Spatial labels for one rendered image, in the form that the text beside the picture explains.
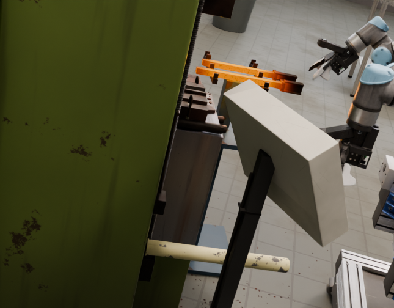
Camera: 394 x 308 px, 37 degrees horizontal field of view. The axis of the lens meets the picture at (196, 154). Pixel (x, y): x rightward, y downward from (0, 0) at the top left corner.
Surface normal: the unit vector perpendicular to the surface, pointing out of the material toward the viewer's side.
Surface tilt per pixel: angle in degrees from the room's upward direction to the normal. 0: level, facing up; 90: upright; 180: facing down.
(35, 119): 90
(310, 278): 0
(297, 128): 30
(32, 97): 90
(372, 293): 0
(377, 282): 0
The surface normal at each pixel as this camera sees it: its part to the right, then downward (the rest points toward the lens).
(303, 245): 0.22, -0.88
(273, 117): -0.24, -0.74
